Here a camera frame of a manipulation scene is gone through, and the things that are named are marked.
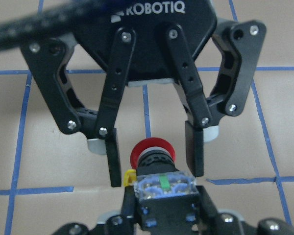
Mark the black Robotiq left gripper body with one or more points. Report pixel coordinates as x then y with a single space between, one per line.
149 19

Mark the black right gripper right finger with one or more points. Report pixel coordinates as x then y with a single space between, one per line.
213 221

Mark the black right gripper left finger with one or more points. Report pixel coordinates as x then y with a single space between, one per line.
121 222

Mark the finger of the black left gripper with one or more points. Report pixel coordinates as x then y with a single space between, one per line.
240 45
47 60

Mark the red emergency stop button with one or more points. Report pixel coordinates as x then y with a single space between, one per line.
154 175

